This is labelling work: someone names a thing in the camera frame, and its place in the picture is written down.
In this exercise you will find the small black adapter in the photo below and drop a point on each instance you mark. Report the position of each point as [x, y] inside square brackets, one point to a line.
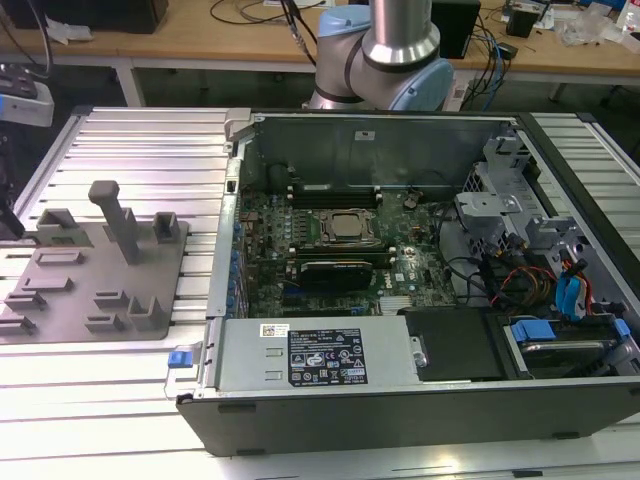
[509, 50]

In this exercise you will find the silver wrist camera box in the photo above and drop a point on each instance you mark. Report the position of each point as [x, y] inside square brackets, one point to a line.
[30, 107]

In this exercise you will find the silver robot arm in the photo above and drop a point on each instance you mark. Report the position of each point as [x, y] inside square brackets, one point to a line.
[400, 40]

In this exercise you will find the black plastic shroud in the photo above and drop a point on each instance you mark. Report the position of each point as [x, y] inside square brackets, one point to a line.
[450, 345]

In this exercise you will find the round coin battery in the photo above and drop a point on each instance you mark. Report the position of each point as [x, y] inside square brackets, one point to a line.
[411, 201]

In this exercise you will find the small black box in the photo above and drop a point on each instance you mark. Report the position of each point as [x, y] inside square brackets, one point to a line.
[522, 22]

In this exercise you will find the crumpled white paper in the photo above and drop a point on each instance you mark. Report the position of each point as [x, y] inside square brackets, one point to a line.
[70, 34]

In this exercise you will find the tall black box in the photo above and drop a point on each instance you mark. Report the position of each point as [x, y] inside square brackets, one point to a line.
[462, 30]

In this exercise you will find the green motherboard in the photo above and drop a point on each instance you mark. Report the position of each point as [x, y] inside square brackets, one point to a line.
[415, 255]

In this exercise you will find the silver power supply box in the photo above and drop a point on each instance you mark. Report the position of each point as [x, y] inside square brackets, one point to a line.
[250, 350]

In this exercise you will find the grey plastic case latch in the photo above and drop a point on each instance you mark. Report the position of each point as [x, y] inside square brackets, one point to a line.
[236, 122]

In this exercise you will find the wide black device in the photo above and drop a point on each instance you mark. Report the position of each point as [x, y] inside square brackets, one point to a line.
[100, 15]

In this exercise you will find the black graphics card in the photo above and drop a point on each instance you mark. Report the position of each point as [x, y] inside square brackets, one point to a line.
[335, 275]

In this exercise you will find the silver chipset heatsink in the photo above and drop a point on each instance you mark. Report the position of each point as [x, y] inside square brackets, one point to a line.
[397, 302]

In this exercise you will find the clear plastic bag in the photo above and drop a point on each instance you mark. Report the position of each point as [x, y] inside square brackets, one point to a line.
[585, 27]

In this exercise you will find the silver CPU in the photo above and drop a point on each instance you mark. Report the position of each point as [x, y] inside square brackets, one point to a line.
[345, 226]

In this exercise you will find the grey metal drive cage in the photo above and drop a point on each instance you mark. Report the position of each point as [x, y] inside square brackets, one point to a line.
[487, 205]

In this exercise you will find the grey parts rack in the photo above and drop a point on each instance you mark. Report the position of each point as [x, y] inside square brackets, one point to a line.
[75, 295]

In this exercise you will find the wooden desk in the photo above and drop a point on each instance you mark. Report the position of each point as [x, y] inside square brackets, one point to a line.
[200, 45]

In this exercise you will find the black PC case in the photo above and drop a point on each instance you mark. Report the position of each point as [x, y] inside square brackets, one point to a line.
[350, 425]

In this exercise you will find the hard disk in blue carrier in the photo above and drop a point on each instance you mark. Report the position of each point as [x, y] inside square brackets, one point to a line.
[560, 355]

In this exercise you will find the white red box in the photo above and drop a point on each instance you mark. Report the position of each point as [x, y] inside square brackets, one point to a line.
[631, 25]

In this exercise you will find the blue case latch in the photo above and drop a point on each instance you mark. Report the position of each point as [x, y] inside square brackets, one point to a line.
[180, 360]

